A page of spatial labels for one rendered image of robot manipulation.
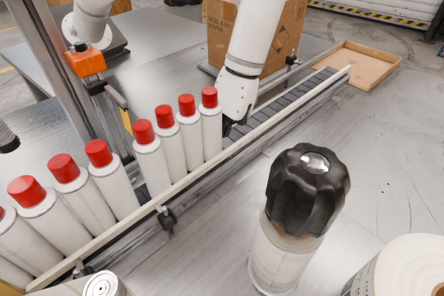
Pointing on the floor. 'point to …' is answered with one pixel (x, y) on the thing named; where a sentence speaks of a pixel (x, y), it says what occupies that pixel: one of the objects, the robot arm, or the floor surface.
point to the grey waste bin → (187, 11)
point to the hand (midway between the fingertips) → (224, 129)
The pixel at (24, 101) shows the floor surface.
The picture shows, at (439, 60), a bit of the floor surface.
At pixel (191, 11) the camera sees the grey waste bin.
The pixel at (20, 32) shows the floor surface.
